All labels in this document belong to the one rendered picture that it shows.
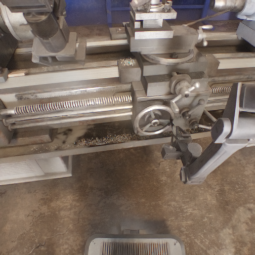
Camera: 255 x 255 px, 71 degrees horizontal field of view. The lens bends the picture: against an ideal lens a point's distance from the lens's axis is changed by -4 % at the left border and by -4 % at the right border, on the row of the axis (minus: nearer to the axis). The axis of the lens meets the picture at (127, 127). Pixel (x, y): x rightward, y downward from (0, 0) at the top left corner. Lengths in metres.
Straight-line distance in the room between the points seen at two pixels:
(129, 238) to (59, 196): 0.66
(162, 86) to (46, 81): 0.58
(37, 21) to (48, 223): 1.29
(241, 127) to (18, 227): 1.45
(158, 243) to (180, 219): 0.38
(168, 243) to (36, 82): 1.07
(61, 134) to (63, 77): 0.45
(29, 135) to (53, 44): 0.89
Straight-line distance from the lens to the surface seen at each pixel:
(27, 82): 1.06
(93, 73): 1.00
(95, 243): 1.13
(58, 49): 0.50
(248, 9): 1.36
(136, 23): 0.88
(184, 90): 0.84
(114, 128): 1.28
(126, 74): 0.97
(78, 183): 1.54
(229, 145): 0.51
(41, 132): 1.28
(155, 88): 0.89
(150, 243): 1.12
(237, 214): 1.62
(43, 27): 0.45
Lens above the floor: 1.36
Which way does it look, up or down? 48 degrees down
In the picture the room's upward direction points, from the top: straight up
